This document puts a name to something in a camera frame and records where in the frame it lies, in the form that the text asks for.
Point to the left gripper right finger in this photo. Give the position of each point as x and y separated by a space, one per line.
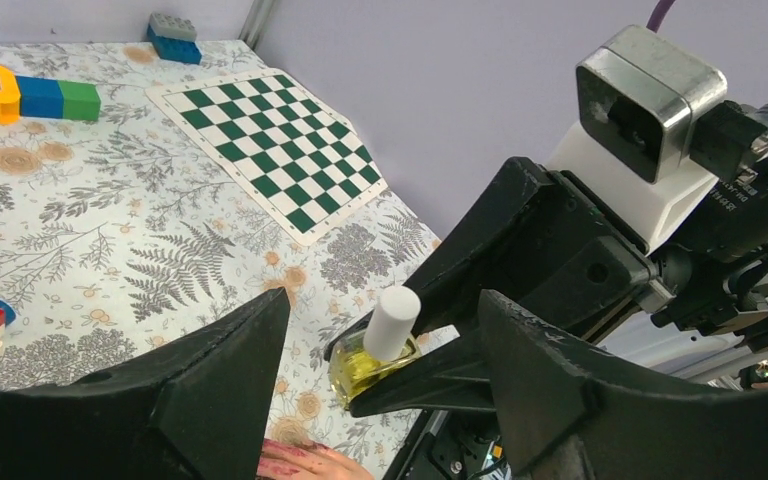
642 411

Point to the floral patterned table cloth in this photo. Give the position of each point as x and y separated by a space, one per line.
121 235

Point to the grey blue lego bricks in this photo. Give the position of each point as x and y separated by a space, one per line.
173 38

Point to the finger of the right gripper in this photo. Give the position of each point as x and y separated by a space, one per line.
455 377

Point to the person's hand dark nails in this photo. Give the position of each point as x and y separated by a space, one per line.
315 461

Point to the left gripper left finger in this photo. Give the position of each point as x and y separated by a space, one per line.
195 408

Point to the orange blue green block row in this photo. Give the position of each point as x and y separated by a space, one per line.
24 96

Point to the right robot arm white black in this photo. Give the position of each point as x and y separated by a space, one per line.
725 294

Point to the yellow nail polish bottle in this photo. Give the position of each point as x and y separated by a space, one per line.
386 344

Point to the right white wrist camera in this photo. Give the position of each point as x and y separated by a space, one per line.
639 97

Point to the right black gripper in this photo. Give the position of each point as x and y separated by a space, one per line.
595 270

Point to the green white checkerboard mat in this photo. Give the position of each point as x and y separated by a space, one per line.
300 160

